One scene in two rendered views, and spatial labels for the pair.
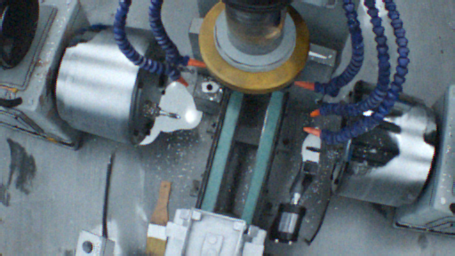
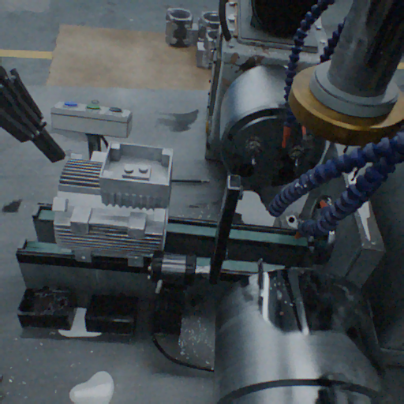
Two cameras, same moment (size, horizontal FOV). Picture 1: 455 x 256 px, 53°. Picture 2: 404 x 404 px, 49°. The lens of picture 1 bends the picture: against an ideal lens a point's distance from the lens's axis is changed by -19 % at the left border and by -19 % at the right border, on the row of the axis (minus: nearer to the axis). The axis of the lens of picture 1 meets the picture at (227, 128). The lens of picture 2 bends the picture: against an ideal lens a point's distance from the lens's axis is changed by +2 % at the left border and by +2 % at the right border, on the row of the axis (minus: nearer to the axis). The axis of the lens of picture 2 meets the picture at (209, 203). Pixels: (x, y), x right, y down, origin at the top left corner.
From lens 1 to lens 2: 0.71 m
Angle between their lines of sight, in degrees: 39
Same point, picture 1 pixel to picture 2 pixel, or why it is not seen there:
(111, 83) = (265, 91)
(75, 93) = (248, 78)
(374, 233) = not seen: outside the picture
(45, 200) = (154, 140)
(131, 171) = (200, 198)
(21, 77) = (248, 35)
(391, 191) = (232, 357)
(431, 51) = not seen: outside the picture
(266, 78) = (309, 99)
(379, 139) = (297, 299)
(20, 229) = not seen: hidden behind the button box
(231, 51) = (324, 67)
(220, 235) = (150, 177)
